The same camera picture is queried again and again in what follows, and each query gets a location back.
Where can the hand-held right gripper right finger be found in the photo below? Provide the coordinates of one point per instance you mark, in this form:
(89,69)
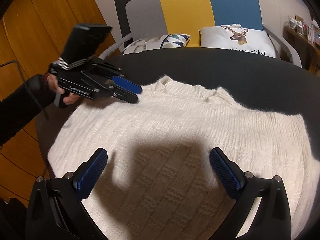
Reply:
(226,173)

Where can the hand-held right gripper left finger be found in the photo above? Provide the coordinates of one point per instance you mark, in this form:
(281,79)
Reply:
(91,173)

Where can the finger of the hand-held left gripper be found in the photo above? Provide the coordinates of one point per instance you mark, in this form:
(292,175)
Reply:
(125,96)
(127,84)

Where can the cream knit sweater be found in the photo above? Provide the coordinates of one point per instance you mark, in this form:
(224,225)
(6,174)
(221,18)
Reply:
(175,135)

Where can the person's left forearm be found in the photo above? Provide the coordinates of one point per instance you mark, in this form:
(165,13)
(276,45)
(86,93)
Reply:
(20,110)

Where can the person's left hand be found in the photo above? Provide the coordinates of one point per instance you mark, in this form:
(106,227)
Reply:
(52,81)

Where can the triangle pattern pillow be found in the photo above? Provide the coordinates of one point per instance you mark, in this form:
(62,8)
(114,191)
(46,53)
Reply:
(155,42)

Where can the person's black jacket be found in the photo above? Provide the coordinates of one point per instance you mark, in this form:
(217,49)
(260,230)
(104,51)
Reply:
(16,208)

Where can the grey yellow blue sofa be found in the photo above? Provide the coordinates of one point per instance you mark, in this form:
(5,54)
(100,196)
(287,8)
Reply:
(187,5)

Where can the white deer print pillow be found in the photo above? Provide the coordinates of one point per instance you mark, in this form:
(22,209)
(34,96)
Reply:
(237,40)

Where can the brown wooden desk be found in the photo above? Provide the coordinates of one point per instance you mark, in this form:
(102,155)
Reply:
(300,50)

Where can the glass jar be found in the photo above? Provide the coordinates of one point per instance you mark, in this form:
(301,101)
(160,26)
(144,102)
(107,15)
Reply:
(291,22)

